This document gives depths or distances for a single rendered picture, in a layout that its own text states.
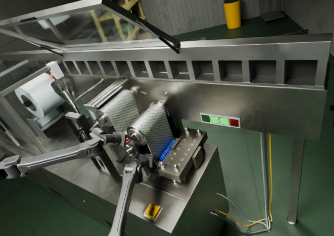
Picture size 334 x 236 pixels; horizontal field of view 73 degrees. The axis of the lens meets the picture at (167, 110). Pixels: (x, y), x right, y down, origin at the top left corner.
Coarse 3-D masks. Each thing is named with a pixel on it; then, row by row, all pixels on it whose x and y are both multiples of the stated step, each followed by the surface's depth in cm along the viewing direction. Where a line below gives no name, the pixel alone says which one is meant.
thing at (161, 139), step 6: (162, 126) 145; (168, 126) 152; (162, 132) 146; (168, 132) 153; (156, 138) 142; (162, 138) 147; (168, 138) 154; (150, 144) 137; (156, 144) 142; (162, 144) 148; (168, 144) 154; (150, 150) 138; (156, 150) 143; (162, 150) 149; (156, 162) 145
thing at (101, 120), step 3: (99, 117) 142; (102, 117) 142; (105, 117) 143; (96, 120) 140; (99, 120) 140; (102, 120) 141; (105, 120) 143; (99, 123) 139; (102, 123) 141; (105, 123) 144; (99, 126) 141; (102, 126) 142
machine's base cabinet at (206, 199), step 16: (32, 176) 271; (48, 176) 218; (208, 176) 152; (64, 192) 225; (80, 192) 187; (208, 192) 156; (224, 192) 185; (80, 208) 233; (96, 208) 191; (112, 208) 163; (192, 208) 137; (208, 208) 160; (224, 208) 191; (128, 224) 167; (144, 224) 145; (192, 224) 140; (208, 224) 164
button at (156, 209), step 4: (152, 204) 133; (148, 208) 131; (152, 208) 131; (156, 208) 130; (160, 208) 131; (148, 212) 129; (152, 212) 129; (156, 212) 128; (152, 216) 127; (156, 216) 128
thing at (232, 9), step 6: (228, 0) 586; (234, 0) 569; (240, 0) 579; (228, 6) 581; (234, 6) 577; (240, 6) 586; (228, 12) 592; (234, 12) 586; (240, 12) 594; (228, 18) 603; (234, 18) 595; (240, 18) 602; (228, 24) 615; (234, 24) 604; (240, 24) 610
